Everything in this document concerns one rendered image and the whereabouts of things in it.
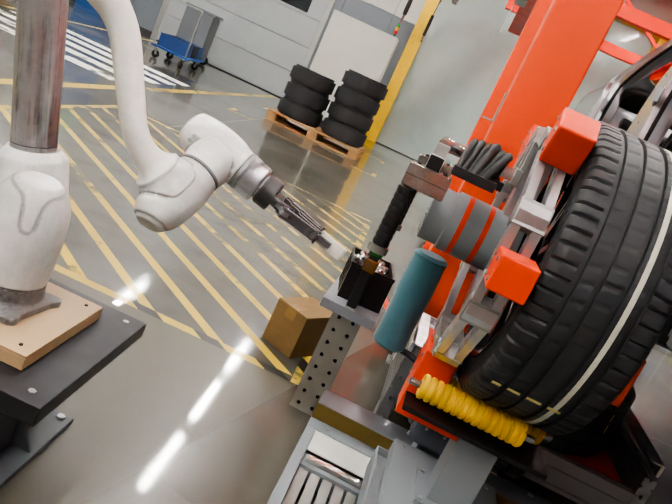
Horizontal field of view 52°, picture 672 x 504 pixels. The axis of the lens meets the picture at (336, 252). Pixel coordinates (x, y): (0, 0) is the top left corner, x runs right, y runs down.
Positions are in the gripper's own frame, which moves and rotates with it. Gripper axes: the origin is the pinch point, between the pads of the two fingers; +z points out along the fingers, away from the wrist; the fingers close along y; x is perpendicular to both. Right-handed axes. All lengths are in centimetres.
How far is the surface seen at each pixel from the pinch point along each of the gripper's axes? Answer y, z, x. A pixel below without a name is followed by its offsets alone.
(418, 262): 13.5, 19.4, -8.0
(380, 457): 25, 51, 42
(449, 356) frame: -9.3, 34.3, -0.6
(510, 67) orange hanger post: 237, 22, -83
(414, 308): 12.7, 26.3, 1.2
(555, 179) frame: -16, 23, -42
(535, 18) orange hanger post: 237, 15, -109
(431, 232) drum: -0.3, 14.7, -17.1
